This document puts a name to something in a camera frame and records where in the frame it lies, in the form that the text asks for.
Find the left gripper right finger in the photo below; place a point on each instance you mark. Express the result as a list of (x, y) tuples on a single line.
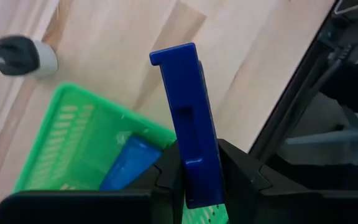
[(244, 186)]

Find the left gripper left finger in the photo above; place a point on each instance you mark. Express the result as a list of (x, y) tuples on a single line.
[(168, 193)]

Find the small dark round object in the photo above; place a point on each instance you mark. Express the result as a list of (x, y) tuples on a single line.
[(17, 56)]

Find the green plastic basket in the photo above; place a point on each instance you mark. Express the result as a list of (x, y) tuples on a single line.
[(73, 140)]

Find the dark blue digital clock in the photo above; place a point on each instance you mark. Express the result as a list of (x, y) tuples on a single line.
[(194, 140)]

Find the black aluminium table frame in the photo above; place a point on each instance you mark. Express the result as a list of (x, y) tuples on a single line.
[(291, 102)]

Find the grey chair base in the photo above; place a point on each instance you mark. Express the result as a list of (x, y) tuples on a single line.
[(337, 137)]

